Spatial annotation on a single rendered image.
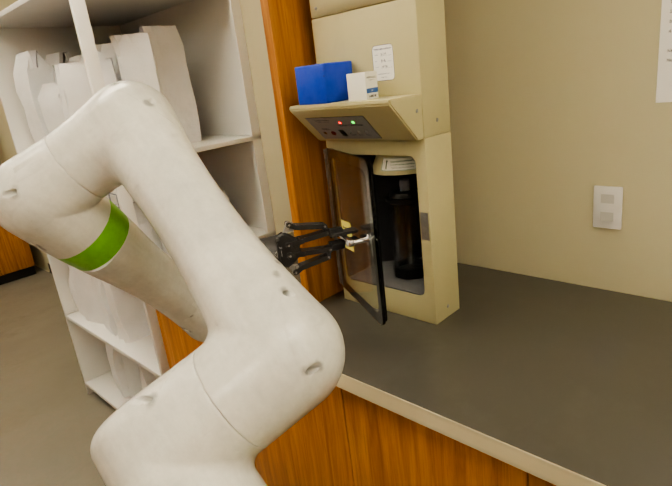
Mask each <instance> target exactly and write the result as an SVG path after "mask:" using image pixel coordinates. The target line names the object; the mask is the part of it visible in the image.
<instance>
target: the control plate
mask: <svg viewBox="0 0 672 486"><path fill-rule="evenodd" d="M305 119H306V120H307V121H308V122H309V123H310V124H311V125H312V126H313V127H314V128H315V129H316V130H317V131H318V132H319V133H320V134H321V135H322V136H323V137H324V138H325V139H382V137H381V136H380V135H379V134H378V133H377V132H376V130H375V129H374V128H373V127H372V126H371V125H370V123H369V122H368V121H367V120H366V119H365V118H364V116H342V117H319V118H305ZM338 121H340V122H342V124H339V123H338ZM351 121H354V122H355V124H353V123H351ZM338 130H344V131H345V133H346V134H347V135H348V136H343V135H342V134H341V133H340V132H339V131H338ZM332 131H334V132H336V135H333V134H331V132H332ZM349 131H352V132H353V133H351V134H350V132H349ZM357 131H360V133H359V134H357ZM364 131H367V132H368V133H366V134H365V132H364ZM324 132H326V133H327V134H324Z"/></svg>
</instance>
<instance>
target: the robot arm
mask: <svg viewBox="0 0 672 486"><path fill-rule="evenodd" d="M121 185H123V186H124V188H125V189H126V190H127V192H128V193H129V194H130V196H131V197H132V198H133V200H134V201H135V202H136V204H137V205H138V207H139V208H140V209H141V211H142V212H143V214H144V215H145V217H146V218H147V220H148V221H149V223H150V224H151V226H152V227H153V229H154V230H155V232H156V233H157V235H158V236H159V238H160V239H161V241H162V243H163V244H164V246H165V248H166V249H167V251H168V253H169V254H170V256H171V258H172V259H173V260H172V259H171V258H170V257H169V256H168V255H167V254H165V253H164V252H163V251H162V250H161V249H160V248H159V247H158V246H157V245H156V244H155V243H154V242H152V241H151V240H150V239H149V238H148V237H147V236H146V235H145V233H144V232H143V231H142V230H141V229H140V228H139V227H138V226H137V225H136V224H135V223H134V222H133V221H132V220H131V219H130V218H129V217H127V216H126V215H125V214H124V213H123V212H122V211H121V210H120V209H119V208H118V207H117V206H116V205H115V204H114V203H113V202H112V201H110V200H109V199H108V198H107V197H106V196H107V195H108V194H109V193H111V192H112V191H114V190H115V189H116V188H118V187H119V186H121ZM284 225H285V226H284V229H283V232H280V233H279V234H277V235H274V236H269V237H264V238H258V237H257V236H256V235H255V233H254V232H253V231H252V230H251V228H250V227H249V226H248V225H247V224H246V222H245V221H244V220H243V219H242V217H241V216H240V215H239V213H238V212H237V211H236V210H235V208H234V207H233V206H232V204H231V203H230V202H229V200H228V199H227V198H226V196H225V195H224V193H223V192H222V191H221V189H220V188H219V186H218V185H217V183H216V182H215V181H214V179H213V178H212V176H211V175H210V173H209V172H208V170H207V169H206V167H205V165H204V164H203V162H202V161H201V159H200V158H199V156H198V154H197V153H196V151H195V149H194V148H193V146H192V144H191V142H190V141H189V139H188V137H187V135H186V133H185V131H184V129H183V127H182V125H181V123H180V121H179V120H178V118H177V116H176V114H175V112H174V110H173V108H172V106H171V104H170V103H169V101H168V100H167V99H166V98H165V97H164V96H163V95H162V94H161V93H160V92H159V91H157V90H156V89H154V88H153V87H151V86H149V85H146V84H144V83H141V82H136V81H118V82H114V83H111V84H109V85H106V86H105V87H103V88H101V89H100V90H99V91H97V92H96V93H95V94H94V95H93V96H92V97H91V98H90V99H89V100H88V101H87V102H86V103H85V104H84V105H83V106H82V107H81V108H79V109H78V110H77V111H76V112H75V113H74V114H73V115H72V116H70V117H69V118H68V119H67V120H66V121H64V122H63V123H62V124H61V125H60V126H58V127H57V128H56V129H55V130H53V131H52V132H51V133H50V134H48V135H47V136H46V137H44V138H43V139H41V140H39V141H38V142H36V143H35V144H33V145H31V146H30V147H28V148H27V149H25V150H23V151H22V152H20V153H18V154H17V155H15V156H14V157H12V158H11V159H9V160H7V161H6V162H4V163H3V164H2V165H0V226H1V227H3V228H4V229H5V230H7V231H8V232H10V233H12V234H13V235H15V236H17V237H18V238H20V239H22V240H24V241H25V242H27V243H29V244H31V245H32V246H34V247H36V248H38V249H40V250H41V251H43V252H45V253H47V254H49V255H51V256H53V257H55V258H56V259H58V260H60V261H62V262H64V263H66V264H68V265H70V266H72V267H74V268H76V269H78V270H80V271H82V272H85V273H87V274H89V275H91V276H93V277H95V278H97V279H100V280H102V281H104V282H106V283H109V284H111V285H113V286H115V287H117V288H119V289H121V290H123V291H125V292H127V293H129V294H131V295H133V296H135V297H137V298H138V299H140V300H142V301H144V302H145V303H147V304H149V305H150V306H152V307H153V308H155V309H156V310H158V311H159V312H161V313H162V314H164V315H165V316H167V317H168V318H169V319H171V320H172V321H173V322H174V323H176V324H177V325H178V326H179V327H181V328H182V329H183V330H184V331H185V332H186V333H187V334H188V335H189V336H190V337H192V338H193V339H195V340H197V341H200V342H204V343H203V344H202V345H201V346H199V347H198V348H197V349H196V350H194V351H193V352H192V353H191V354H189V355H188V356H187V357H186V358H184V359H183V360H181V361H180V362H179V363H177V364H176V365H175V366H173V367H172V368H171V369H169V370H168V371H167V372H166V373H164V374H163V375H162V376H160V377H159V378H158V379H156V380H155V381H154V382H152V383H151V384H149V385H148V386H147V387H145V388H144V389H143V390H141V391H140V392H139V393H137V394H136V395H135V396H133V397H132V398H131V399H129V400H128V401H127V402H126V403H124V404H123V405H122V406H121V407H119V408H118V409H117V410H116V411H115V412H114V413H112V414H111V415H110V416H109V417H108V418H107V419H106V420H105V421H104V422H103V423H102V425H101V426H100V427H99V428H98V430H97V431H96V433H95V434H94V436H93V439H92V441H91V446H90V454H91V458H92V461H93V462H94V464H95V466H96V468H97V470H98V472H99V474H100V475H101V477H102V479H103V481H104V483H105V485H106V486H267V484H266V483H265V481H264V480H263V478H262V477H261V475H260V474H259V472H258V471H257V469H256V467H255V459H256V457H257V455H258V454H259V453H260V452H261V451H262V450H264V449H265V448H266V447H267V446H268V445H270V444H271V443H272V442H273V441H275V440H276V439H277V438H278V437H280V436H281V435H282V434H283V433H284V432H286V431H287V430H288V429H289V428H291V427H292V426H293V425H294V424H295V423H297V422H298V421H299V420H300V419H302V418H303V417H304V416H305V415H307V414H308V413H309V412H310V411H311V410H313V409H314V408H315V407H316V406H318V405H319V404H320V403H321V402H322V401H324V400H325V399H326V398H327V397H328V396H329V395H330V394H331V392H332V391H333V390H334V388H335V387H336V385H337V383H338V381H339V379H340V377H341V374H342V371H343V368H344V362H345V344H344V339H343V335H342V332H341V330H340V328H339V325H338V324H337V322H336V320H335V319H334V317H333V316H332V315H331V314H330V312H329V311H328V310H327V309H326V308H325V307H324V306H323V305H321V304H320V303H319V302H318V301H317V300H316V299H315V298H314V297H313V296H312V295H311V294H310V293H309V292H308V291H307V290H306V289H305V288H304V287H303V286H302V285H301V284H300V283H299V282H298V281H297V280H296V279H295V277H294V276H293V275H292V274H291V273H290V272H289V271H288V270H287V269H286V268H285V267H289V268H290V269H291V271H292V273H293V274H294V275H298V274H299V273H300V272H302V271H303V270H305V269H308V268H310V267H313V266H315V265H318V264H320V263H323V262H325V261H328V260H330V259H331V253H332V252H333V251H335V250H340V249H344V248H345V245H346V244H345V243H344V242H342V241H341V240H340V239H337V240H333V241H328V243H329V245H328V244H327V245H322V246H315V247H308V248H300V245H302V244H304V243H306V242H309V241H313V240H316V239H319V238H323V237H326V236H329V237H330V238H335V237H340V236H344V235H348V234H353V233H357V232H359V230H358V229H357V228H356V227H349V228H345V229H343V228H342V227H341V226H337V227H332V228H328V227H327V224H325V223H324V222H305V223H293V222H290V221H285V222H284ZM314 229H322V230H318V231H315V232H312V233H308V234H305V235H301V236H296V237H295V236H292V235H290V234H288V232H292V231H293V230H314ZM322 253H323V254H322ZM315 254H320V255H318V256H315V257H313V258H310V259H308V260H305V261H302V262H300V263H298V264H293V263H294V262H295V261H296V260H297V259H298V258H299V257H305V256H308V255H315Z"/></svg>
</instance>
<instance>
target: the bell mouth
mask: <svg viewBox="0 0 672 486"><path fill-rule="evenodd" d="M373 172H374V174H376V175H383V176H398V175H410V174H416V163H415V160H414V159H413V158H412V157H411V156H393V155H376V157H375V160H374V163H373Z"/></svg>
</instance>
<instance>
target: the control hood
mask: <svg viewBox="0 0 672 486"><path fill-rule="evenodd" d="M289 110H290V112H291V113H292V114H293V115H294V116H295V117H296V118H297V119H298V120H299V121H300V122H301V123H302V124H303V125H304V126H305V127H306V128H307V129H308V130H309V131H310V132H311V133H312V134H313V135H314V136H315V137H316V138H317V139H318V140H320V141H418V140H422V139H423V138H424V134H423V119H422V104H421V95H420V94H411V95H398V96H384V97H379V98H374V99H369V100H361V101H349V100H345V101H339V102H333V103H328V104H313V105H295V106H290V108H289ZM342 116H364V118H365V119H366V120H367V121H368V122H369V123H370V125H371V126H372V127H373V128H374V129H375V130H376V132H377V133H378V134H379V135H380V136H381V137H382V139H325V138H324V137H323V136H322V135H321V134H320V133H319V132H318V131H317V130H316V129H315V128H314V127H313V126H312V125H311V124H310V123H309V122H308V121H307V120H306V119H305V118H319V117H342Z"/></svg>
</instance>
